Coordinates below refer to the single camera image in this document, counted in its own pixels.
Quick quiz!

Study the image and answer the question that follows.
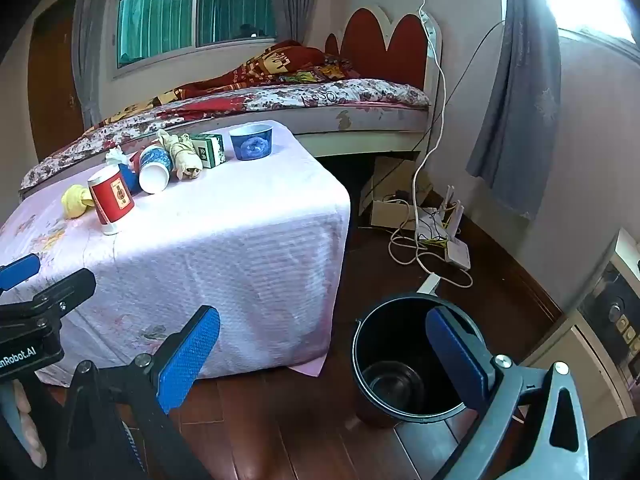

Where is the black cable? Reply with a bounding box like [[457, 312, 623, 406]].
[[370, 20, 506, 196]]

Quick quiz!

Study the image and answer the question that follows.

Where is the black electronic device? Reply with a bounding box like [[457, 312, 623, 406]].
[[577, 260, 640, 376]]

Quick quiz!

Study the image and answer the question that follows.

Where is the blue and white paper cup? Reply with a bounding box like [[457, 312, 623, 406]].
[[138, 144, 174, 194]]

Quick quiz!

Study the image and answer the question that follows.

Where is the red and white carton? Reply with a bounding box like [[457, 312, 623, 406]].
[[88, 166, 136, 236]]

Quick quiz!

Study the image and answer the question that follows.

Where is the cardboard box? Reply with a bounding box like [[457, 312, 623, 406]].
[[360, 155, 436, 231]]

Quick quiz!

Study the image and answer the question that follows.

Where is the red heart-shaped headboard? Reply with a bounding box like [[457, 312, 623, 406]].
[[324, 5, 443, 91]]

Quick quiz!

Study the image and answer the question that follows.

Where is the white cabinet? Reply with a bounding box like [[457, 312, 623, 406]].
[[520, 227, 640, 426]]

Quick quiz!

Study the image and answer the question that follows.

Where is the person's left hand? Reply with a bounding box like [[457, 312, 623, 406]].
[[0, 379, 48, 468]]

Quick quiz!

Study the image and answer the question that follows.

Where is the white bed frame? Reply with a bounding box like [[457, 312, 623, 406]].
[[290, 104, 436, 157]]

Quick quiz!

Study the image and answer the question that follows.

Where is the red printed blanket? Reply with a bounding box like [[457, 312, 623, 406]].
[[82, 40, 353, 133]]

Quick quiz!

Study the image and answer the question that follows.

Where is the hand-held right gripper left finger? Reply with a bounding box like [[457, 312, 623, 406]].
[[55, 304, 222, 480]]

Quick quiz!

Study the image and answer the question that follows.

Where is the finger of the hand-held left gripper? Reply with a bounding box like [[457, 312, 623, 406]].
[[0, 254, 42, 292], [0, 268, 97, 328]]

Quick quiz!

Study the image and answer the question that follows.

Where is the green and white carton box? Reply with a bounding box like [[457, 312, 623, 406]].
[[191, 132, 227, 169]]

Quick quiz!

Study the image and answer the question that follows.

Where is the white cable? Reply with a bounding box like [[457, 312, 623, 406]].
[[390, 0, 473, 288]]

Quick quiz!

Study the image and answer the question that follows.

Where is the window with green curtain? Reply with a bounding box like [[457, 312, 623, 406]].
[[114, 0, 281, 68]]

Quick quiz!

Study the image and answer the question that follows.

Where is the bright window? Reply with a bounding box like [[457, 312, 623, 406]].
[[530, 0, 640, 46]]

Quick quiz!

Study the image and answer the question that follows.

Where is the white tissue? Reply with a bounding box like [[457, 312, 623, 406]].
[[104, 144, 132, 166]]

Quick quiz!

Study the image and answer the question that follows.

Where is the white router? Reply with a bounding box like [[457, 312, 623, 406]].
[[442, 185, 472, 270]]

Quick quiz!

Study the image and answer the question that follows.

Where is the grey patterned curtain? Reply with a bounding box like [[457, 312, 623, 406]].
[[466, 0, 563, 221]]

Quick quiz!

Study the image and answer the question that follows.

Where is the black plastic bucket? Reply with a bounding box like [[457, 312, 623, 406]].
[[351, 294, 496, 428]]

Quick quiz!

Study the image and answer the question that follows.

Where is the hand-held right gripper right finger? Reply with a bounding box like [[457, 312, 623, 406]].
[[425, 306, 596, 480]]

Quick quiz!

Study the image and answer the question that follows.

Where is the brown wooden door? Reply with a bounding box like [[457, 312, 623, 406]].
[[27, 0, 86, 148]]

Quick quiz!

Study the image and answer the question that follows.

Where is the floral bed sheet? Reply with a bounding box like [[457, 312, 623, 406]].
[[19, 78, 432, 201]]

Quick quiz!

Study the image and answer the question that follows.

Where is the pink floral table cloth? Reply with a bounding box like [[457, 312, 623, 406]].
[[0, 120, 352, 386]]

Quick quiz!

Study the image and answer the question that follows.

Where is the beige wrapper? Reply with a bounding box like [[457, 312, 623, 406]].
[[156, 129, 203, 182]]

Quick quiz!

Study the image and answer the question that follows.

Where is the yellow wrapper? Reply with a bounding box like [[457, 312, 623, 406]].
[[61, 185, 96, 220]]

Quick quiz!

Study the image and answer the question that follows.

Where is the blue paper bowl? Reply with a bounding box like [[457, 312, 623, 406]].
[[229, 123, 273, 161]]

